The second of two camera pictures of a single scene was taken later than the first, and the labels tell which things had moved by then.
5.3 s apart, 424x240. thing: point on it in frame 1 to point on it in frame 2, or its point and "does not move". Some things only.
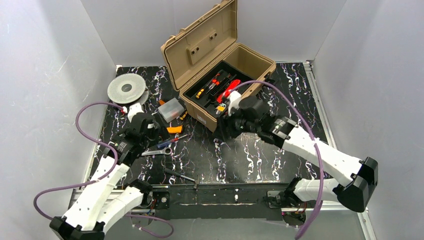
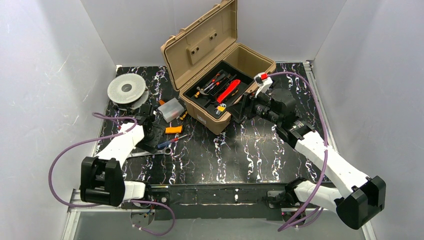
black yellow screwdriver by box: x=184 y=116 does not move
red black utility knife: x=233 y=85 does not move
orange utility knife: x=175 y=129 does not move
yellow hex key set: x=221 y=108 does not move
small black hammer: x=196 y=180 to x=201 y=91
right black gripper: x=227 y=122 to x=248 y=106
